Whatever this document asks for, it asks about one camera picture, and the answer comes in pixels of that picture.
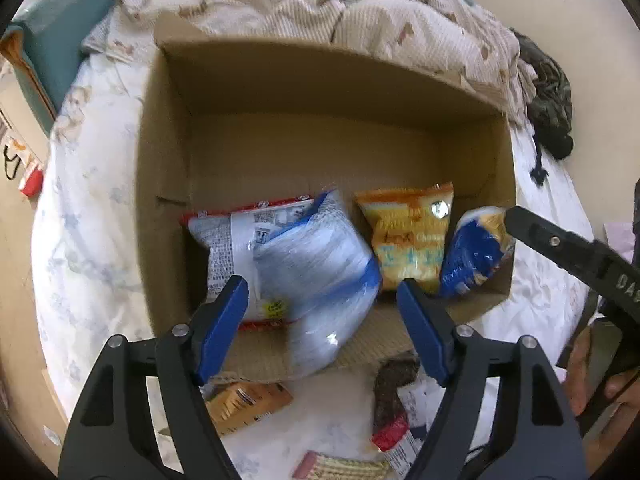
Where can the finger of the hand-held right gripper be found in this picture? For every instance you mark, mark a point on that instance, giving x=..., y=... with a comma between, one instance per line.
x=550, y=242

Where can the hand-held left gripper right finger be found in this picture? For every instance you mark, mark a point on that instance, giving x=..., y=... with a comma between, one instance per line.
x=425, y=330

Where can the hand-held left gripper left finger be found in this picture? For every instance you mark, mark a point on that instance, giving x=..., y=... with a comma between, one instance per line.
x=225, y=325

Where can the dark brown white-labelled packet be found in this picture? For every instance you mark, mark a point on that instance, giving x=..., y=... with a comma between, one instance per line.
x=392, y=385

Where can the blue and yellow snack bag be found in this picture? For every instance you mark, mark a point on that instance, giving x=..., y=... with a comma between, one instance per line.
x=470, y=255

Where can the orange yellow snack packet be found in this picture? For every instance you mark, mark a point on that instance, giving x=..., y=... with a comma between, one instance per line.
x=250, y=402

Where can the white and blue snack bag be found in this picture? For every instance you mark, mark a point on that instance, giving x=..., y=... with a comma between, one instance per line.
x=320, y=270

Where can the small red and white packet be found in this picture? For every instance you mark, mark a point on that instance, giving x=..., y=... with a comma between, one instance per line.
x=395, y=442

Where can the beige wafer packet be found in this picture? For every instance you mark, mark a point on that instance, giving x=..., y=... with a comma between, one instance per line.
x=345, y=467

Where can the brown cardboard box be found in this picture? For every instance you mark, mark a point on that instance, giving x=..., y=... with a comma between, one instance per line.
x=310, y=160

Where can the person's right hand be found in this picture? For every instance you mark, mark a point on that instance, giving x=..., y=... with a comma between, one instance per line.
x=582, y=370

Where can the pink cloth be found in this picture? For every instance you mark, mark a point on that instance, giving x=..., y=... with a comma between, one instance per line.
x=617, y=235

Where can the large red-edged white packet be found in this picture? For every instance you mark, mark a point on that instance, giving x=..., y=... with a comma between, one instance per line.
x=225, y=240

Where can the orange snack bag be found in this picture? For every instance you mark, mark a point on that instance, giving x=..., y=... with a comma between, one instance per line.
x=405, y=230

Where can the camouflage garment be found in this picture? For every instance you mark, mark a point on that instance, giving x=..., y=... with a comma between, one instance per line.
x=550, y=95

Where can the bed with white printed sheet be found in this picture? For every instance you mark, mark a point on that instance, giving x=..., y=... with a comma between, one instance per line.
x=90, y=240

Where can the red bag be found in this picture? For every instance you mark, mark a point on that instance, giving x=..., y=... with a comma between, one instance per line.
x=32, y=182

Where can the teal pillow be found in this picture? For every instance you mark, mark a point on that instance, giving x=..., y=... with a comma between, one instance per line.
x=60, y=35

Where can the checkered bear-print duvet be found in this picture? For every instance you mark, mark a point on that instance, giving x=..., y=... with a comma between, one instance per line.
x=310, y=0

